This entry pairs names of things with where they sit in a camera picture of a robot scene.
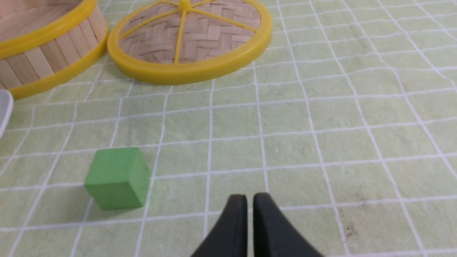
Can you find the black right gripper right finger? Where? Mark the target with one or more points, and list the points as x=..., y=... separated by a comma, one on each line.
x=273, y=234

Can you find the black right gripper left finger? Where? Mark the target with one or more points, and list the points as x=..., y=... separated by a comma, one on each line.
x=229, y=235

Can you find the white square plate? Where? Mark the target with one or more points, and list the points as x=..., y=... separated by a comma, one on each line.
x=6, y=107

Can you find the green wooden cube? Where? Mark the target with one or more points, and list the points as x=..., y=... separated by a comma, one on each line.
x=118, y=178

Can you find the woven bamboo steamer lid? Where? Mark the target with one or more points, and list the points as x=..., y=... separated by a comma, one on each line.
x=176, y=42

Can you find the yellow-rimmed bamboo steamer basket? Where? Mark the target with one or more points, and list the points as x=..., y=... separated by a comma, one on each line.
x=45, y=43

